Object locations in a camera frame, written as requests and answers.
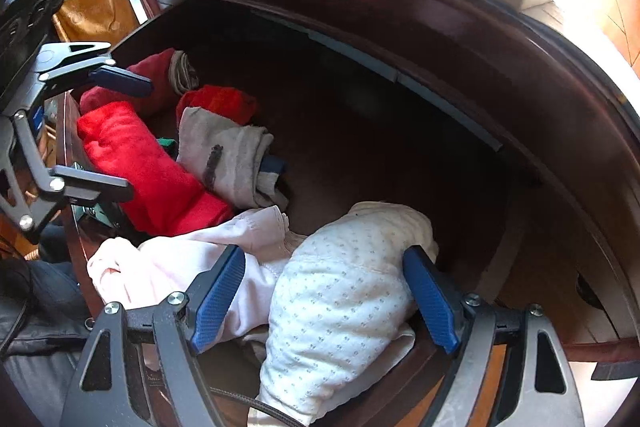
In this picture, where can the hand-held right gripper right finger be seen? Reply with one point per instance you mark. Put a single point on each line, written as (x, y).
(430, 302)

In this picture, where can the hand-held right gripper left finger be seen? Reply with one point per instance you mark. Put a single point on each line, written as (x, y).
(220, 302)

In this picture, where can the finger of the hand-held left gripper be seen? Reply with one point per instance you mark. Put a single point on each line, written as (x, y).
(122, 79)
(95, 186)

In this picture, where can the dark red cloth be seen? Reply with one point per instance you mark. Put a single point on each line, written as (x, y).
(155, 67)

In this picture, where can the large red cloth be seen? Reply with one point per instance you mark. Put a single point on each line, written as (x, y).
(145, 167)

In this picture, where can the pink underwear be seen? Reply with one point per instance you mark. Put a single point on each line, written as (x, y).
(165, 262)

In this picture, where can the white dotted underwear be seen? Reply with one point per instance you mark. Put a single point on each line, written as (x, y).
(340, 297)

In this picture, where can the dark wooden drawer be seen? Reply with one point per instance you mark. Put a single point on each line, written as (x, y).
(350, 147)

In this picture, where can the striped beige cloth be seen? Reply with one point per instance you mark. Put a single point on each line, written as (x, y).
(182, 72)

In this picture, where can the small red cloth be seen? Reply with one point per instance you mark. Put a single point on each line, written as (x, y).
(220, 102)

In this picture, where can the person's leg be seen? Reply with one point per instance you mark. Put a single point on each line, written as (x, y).
(55, 279)

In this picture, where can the grey stained cloth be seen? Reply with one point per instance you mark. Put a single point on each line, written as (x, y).
(235, 152)

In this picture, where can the dark blue cloth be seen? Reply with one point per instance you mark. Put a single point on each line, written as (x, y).
(272, 164)

